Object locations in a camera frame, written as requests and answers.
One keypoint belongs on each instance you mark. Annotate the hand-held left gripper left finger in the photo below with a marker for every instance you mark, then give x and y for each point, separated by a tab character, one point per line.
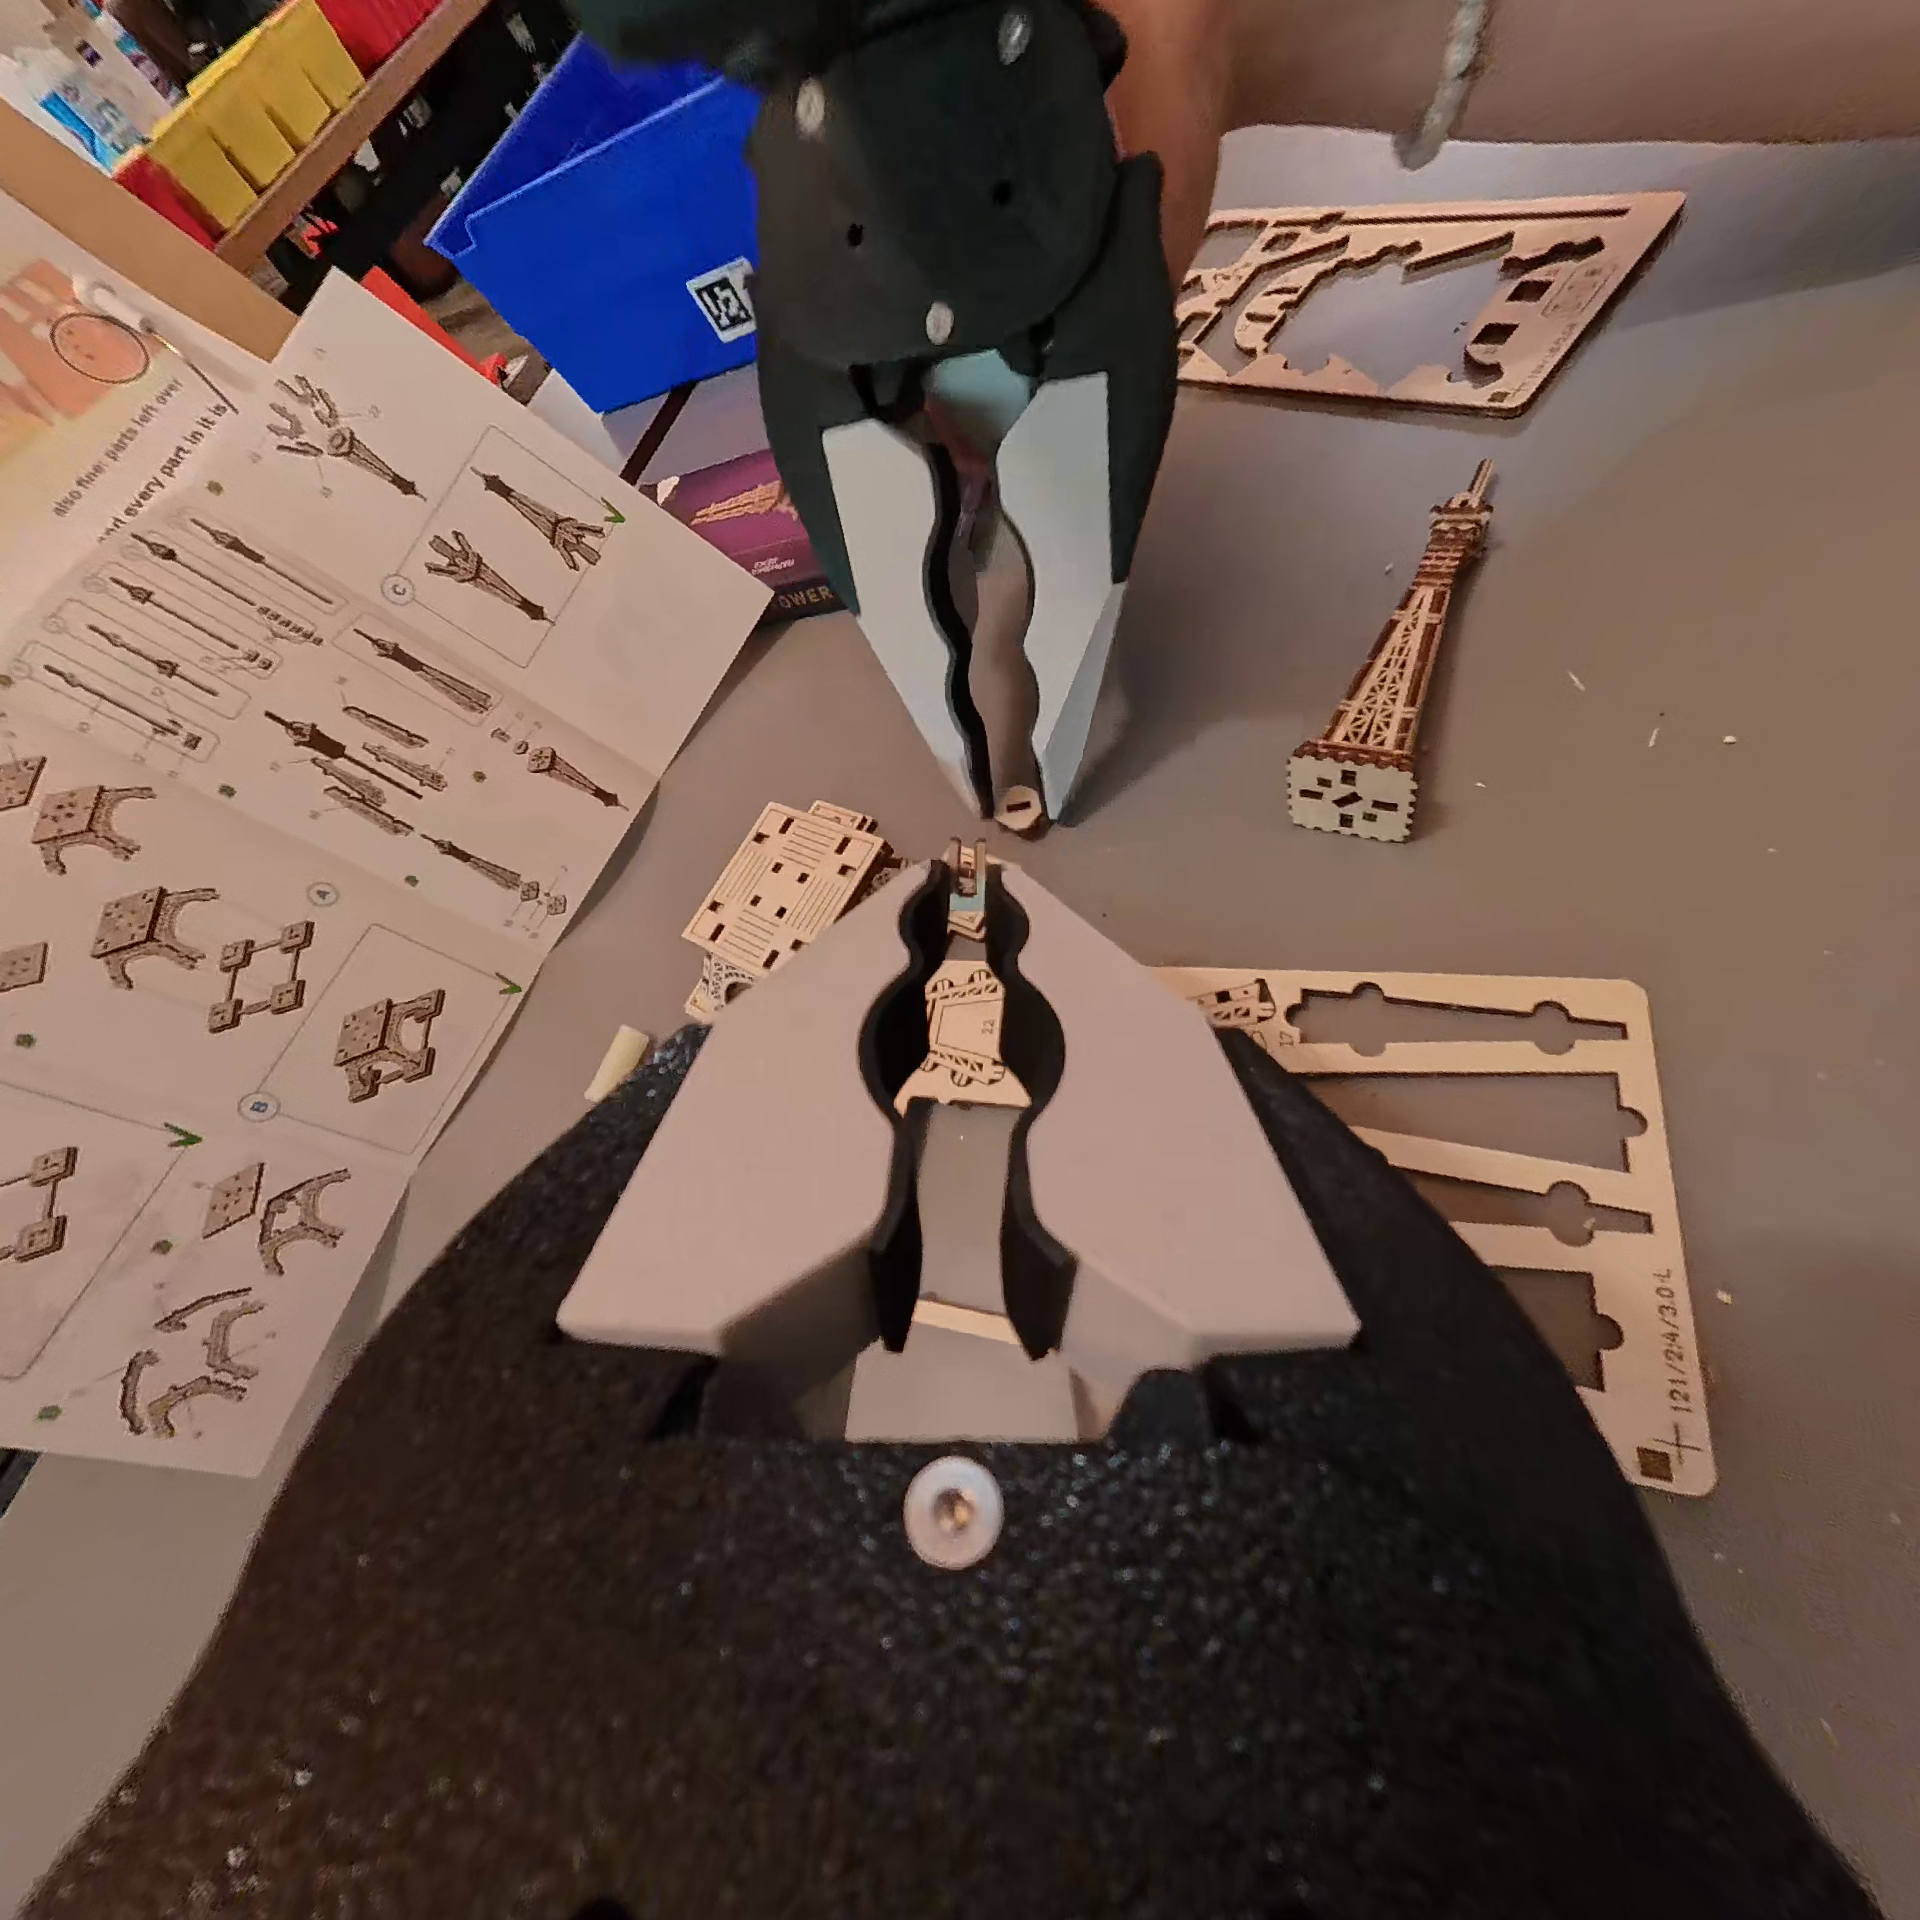
719	1200

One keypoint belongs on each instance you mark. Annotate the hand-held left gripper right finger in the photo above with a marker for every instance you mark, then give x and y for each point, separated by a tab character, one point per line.
1181	1200

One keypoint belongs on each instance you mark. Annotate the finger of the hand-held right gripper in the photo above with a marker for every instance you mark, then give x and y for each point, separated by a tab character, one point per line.
1065	570
894	553

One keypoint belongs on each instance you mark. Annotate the small round wooden disc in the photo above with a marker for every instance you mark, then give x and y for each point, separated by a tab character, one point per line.
1022	808

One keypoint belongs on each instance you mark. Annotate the person's right forearm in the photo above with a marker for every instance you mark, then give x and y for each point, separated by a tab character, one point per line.
1694	63

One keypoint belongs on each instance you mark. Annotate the grey desk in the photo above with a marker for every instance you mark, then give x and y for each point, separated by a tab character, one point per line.
1651	675

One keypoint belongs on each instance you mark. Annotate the person's right hand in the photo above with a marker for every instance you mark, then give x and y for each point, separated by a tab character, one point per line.
1277	64

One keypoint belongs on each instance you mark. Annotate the purple puzzle box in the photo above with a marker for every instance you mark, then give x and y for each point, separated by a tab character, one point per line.
737	524

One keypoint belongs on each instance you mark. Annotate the cream wax stick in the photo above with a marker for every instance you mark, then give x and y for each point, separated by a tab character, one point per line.
620	1065

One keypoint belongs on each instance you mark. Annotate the wooden arch leg piece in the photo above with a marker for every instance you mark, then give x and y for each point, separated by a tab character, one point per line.
725	986

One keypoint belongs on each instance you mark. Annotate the blue storage bin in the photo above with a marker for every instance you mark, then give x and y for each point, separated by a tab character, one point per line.
616	223

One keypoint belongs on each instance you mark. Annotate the wooden sheet with slot cutouts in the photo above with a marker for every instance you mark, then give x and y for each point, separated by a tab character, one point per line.
1502	1154

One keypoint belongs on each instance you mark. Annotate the wooden square platform piece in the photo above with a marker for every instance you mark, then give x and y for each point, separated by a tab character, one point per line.
781	884

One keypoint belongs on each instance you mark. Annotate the wooden tower spire model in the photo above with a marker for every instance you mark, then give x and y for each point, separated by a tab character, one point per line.
1388	689

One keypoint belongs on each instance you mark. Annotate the orange traffic cone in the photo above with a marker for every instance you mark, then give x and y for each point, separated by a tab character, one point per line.
438	322

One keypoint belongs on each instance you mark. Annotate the white assembly instruction sheet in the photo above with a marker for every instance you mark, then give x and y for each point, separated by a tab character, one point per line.
378	750

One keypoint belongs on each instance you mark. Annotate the wooden table with bins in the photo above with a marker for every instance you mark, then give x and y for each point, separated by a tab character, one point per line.
360	142

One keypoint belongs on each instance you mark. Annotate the red storage bin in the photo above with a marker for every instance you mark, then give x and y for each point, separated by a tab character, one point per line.
384	27

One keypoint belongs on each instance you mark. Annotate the wooden sheet with jagged cutouts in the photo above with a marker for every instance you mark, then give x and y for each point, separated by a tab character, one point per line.
1608	283

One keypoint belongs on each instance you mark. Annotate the yellow storage bin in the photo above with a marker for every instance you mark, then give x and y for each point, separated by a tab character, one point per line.
257	118

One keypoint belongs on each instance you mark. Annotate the illustrated guide poster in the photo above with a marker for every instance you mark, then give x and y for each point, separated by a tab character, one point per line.
88	437

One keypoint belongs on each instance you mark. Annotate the brown backing board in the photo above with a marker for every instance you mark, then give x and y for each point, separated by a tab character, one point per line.
88	187

